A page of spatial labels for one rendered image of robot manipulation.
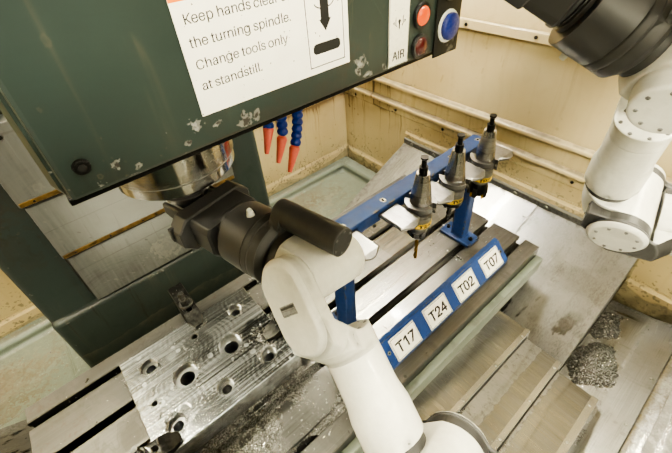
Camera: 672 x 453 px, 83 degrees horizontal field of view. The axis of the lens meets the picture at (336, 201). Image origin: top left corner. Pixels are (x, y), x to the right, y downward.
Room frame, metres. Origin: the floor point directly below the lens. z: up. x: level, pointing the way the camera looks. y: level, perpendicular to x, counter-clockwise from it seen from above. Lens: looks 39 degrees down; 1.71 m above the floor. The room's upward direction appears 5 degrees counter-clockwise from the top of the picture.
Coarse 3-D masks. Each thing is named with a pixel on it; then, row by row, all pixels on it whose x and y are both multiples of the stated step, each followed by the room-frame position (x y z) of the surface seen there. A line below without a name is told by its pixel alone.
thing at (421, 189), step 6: (414, 180) 0.58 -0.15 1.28; (420, 180) 0.57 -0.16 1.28; (426, 180) 0.56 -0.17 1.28; (414, 186) 0.57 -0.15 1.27; (420, 186) 0.56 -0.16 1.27; (426, 186) 0.56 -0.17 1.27; (414, 192) 0.57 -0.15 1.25; (420, 192) 0.56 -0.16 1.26; (426, 192) 0.56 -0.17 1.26; (414, 198) 0.56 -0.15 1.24; (420, 198) 0.56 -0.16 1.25; (426, 198) 0.56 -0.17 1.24; (414, 204) 0.56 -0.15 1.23; (420, 204) 0.56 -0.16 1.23; (426, 204) 0.56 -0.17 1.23
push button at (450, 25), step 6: (450, 12) 0.46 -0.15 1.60; (444, 18) 0.46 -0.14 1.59; (450, 18) 0.46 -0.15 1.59; (456, 18) 0.46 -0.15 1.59; (444, 24) 0.45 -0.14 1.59; (450, 24) 0.46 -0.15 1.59; (456, 24) 0.46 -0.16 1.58; (444, 30) 0.45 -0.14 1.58; (450, 30) 0.46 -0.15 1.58; (456, 30) 0.46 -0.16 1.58; (444, 36) 0.45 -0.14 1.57; (450, 36) 0.46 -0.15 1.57
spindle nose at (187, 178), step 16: (224, 144) 0.43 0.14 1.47; (192, 160) 0.39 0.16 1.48; (208, 160) 0.40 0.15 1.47; (224, 160) 0.42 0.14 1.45; (144, 176) 0.37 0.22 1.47; (160, 176) 0.37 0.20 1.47; (176, 176) 0.38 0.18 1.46; (192, 176) 0.38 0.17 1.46; (208, 176) 0.40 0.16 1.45; (128, 192) 0.38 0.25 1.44; (144, 192) 0.37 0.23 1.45; (160, 192) 0.37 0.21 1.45; (176, 192) 0.38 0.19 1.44; (192, 192) 0.38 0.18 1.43
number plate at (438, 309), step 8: (440, 296) 0.54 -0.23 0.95; (432, 304) 0.52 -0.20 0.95; (440, 304) 0.53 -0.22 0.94; (448, 304) 0.53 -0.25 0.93; (424, 312) 0.50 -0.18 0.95; (432, 312) 0.51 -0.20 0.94; (440, 312) 0.51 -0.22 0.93; (448, 312) 0.52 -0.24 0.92; (432, 320) 0.50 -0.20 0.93; (440, 320) 0.50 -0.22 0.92; (432, 328) 0.48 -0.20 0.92
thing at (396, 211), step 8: (392, 208) 0.57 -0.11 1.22; (400, 208) 0.57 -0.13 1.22; (384, 216) 0.55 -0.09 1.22; (392, 216) 0.55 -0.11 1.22; (400, 216) 0.55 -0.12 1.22; (408, 216) 0.54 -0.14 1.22; (416, 216) 0.54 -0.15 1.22; (392, 224) 0.53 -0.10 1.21; (400, 224) 0.52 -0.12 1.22; (408, 224) 0.52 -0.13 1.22; (416, 224) 0.52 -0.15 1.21
